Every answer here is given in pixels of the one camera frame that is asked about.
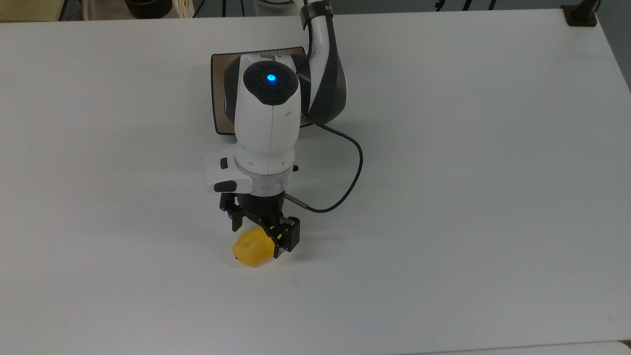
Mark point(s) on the brown square ceramic plate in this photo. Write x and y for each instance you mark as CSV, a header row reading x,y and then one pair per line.
x,y
219,88

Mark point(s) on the black round container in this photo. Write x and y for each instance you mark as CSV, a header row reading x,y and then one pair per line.
x,y
148,7

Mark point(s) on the white adjacent table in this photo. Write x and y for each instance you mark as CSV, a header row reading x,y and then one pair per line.
x,y
567,351

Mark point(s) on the yellow lemon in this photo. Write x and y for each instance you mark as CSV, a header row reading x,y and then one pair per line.
x,y
251,251

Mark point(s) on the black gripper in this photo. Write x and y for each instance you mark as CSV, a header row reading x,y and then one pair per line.
x,y
261,209

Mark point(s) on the yellowish wooden panel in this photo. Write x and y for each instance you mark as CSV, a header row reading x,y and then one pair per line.
x,y
29,9

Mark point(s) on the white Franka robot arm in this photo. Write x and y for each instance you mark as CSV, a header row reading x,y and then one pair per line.
x,y
268,123

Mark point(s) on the black camera stand clamp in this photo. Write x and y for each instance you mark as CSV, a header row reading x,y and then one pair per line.
x,y
579,15

